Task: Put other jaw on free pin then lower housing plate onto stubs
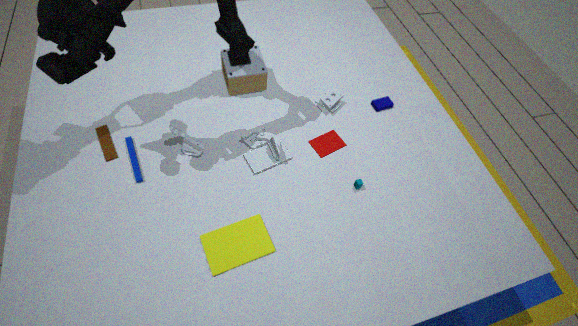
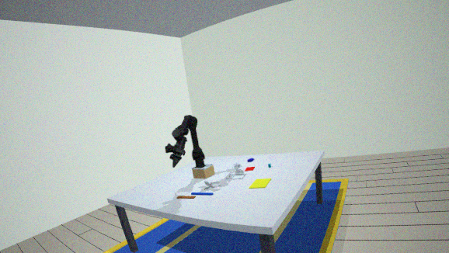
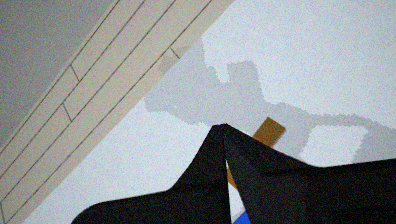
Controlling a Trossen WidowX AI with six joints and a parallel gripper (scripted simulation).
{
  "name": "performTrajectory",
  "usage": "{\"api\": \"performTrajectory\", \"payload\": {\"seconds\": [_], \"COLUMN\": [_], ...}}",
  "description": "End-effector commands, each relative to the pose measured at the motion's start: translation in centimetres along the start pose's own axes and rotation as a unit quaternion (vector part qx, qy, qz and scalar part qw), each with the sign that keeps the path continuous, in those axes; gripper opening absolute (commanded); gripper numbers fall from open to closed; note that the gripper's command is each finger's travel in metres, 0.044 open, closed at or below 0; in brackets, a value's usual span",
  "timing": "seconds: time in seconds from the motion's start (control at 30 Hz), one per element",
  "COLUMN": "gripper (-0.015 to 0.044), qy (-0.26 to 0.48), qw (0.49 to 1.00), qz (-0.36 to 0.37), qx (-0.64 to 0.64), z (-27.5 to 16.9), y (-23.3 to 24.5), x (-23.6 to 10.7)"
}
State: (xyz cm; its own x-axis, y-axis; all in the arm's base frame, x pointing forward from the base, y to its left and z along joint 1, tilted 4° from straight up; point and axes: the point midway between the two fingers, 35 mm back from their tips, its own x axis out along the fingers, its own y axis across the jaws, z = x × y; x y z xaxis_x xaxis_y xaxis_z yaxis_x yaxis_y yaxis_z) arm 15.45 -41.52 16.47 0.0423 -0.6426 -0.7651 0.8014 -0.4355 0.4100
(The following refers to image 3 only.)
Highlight blue rectangular bar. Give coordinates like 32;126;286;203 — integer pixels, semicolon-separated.
232;212;250;224

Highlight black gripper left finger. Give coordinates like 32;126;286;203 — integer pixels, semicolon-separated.
71;125;231;224

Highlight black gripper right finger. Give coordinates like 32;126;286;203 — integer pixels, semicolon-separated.
220;123;396;224

